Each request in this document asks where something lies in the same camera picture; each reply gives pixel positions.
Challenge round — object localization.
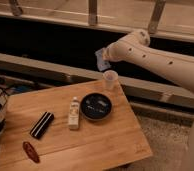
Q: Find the red oval object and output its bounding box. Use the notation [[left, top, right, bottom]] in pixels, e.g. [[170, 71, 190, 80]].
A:
[[23, 141, 40, 163]]

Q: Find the blue-white gripper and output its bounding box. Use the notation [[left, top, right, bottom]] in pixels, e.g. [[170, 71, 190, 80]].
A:
[[95, 48, 111, 72]]

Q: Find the translucent plastic cup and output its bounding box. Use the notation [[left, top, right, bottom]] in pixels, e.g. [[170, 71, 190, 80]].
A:
[[103, 70, 118, 90]]

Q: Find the black round bowl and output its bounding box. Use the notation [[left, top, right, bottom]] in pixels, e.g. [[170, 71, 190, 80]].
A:
[[80, 93, 112, 121]]

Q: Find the metal window rail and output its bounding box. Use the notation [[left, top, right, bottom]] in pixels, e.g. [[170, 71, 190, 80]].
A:
[[0, 53, 194, 108]]

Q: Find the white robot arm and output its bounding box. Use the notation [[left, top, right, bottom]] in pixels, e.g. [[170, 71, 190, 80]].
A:
[[95, 29, 194, 171]]

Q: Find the black rectangular case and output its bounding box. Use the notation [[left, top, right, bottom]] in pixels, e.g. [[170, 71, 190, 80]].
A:
[[30, 112, 54, 139]]

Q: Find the wooden table board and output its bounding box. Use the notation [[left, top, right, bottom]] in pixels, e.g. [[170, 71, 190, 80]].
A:
[[0, 80, 152, 171]]

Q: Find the white tube bottle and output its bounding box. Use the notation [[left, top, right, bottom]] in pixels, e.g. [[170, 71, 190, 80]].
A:
[[68, 97, 80, 130]]

